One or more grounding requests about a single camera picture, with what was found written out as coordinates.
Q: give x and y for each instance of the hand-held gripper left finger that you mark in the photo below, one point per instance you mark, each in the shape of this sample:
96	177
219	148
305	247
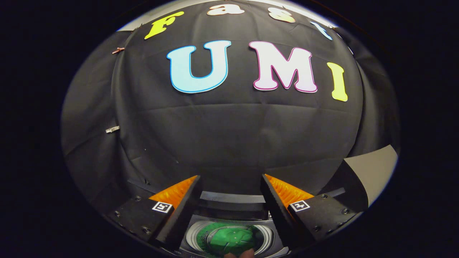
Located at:
184	211

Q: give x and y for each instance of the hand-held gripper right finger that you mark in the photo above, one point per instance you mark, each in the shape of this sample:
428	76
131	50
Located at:
276	208

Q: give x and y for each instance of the grey washing machine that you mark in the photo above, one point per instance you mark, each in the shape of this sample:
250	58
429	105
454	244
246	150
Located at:
233	208

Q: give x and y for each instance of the green polo shirt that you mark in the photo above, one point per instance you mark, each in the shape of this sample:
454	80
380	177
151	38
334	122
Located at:
233	238

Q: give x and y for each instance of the black backdrop cloth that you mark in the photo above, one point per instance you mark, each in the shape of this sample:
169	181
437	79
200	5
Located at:
233	136

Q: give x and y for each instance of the grey cabinet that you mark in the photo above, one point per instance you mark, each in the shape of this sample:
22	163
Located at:
373	172

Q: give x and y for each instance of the white clip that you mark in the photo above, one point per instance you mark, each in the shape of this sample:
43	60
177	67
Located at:
112	129

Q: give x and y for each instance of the orange clip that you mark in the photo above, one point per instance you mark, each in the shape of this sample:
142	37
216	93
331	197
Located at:
118	50

